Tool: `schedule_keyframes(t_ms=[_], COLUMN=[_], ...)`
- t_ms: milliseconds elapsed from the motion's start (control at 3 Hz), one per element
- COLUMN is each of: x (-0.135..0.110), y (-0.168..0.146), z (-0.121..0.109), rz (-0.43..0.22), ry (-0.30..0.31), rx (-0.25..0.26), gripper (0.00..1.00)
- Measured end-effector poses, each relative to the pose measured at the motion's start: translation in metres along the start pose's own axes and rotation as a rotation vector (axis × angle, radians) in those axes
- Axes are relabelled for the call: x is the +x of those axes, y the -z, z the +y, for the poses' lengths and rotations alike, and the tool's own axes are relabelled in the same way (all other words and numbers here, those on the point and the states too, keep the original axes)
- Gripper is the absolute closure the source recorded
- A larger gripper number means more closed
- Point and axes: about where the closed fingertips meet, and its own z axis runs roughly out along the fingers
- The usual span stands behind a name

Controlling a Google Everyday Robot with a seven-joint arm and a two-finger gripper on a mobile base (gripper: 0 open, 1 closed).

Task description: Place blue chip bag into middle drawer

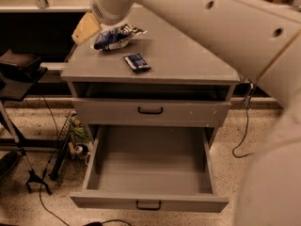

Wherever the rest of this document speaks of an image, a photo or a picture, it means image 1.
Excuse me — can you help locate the black device on tripod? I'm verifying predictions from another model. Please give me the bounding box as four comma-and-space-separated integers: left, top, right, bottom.
0, 50, 48, 102

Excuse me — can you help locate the closed grey top drawer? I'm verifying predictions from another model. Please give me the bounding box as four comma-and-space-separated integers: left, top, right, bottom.
72, 98, 230, 127

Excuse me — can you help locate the wire basket with items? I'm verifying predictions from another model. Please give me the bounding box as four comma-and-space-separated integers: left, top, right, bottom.
49, 110, 91, 181

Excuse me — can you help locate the black power cable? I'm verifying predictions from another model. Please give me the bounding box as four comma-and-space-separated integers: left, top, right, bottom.
231, 82, 257, 159

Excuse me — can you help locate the small dark blue snack packet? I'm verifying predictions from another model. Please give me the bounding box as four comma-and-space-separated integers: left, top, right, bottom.
123, 54, 151, 73

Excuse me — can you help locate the open grey middle drawer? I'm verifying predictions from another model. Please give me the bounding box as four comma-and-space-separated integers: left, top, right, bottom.
71, 125, 229, 213

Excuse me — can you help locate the black floor cable left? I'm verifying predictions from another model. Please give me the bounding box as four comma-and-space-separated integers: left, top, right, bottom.
25, 92, 135, 226

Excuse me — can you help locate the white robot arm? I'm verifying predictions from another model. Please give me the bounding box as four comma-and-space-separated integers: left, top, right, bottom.
72, 0, 301, 226

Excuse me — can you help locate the black middle drawer handle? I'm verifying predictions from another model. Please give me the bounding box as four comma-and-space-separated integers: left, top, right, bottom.
135, 201, 162, 211

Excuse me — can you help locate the black tripod stand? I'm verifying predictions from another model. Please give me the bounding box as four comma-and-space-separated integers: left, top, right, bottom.
0, 101, 52, 195

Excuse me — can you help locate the grey drawer cabinet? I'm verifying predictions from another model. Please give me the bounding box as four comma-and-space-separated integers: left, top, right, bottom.
62, 7, 239, 142

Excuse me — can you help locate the blue chip bag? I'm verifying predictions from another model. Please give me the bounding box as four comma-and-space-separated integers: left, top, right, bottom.
93, 24, 146, 52

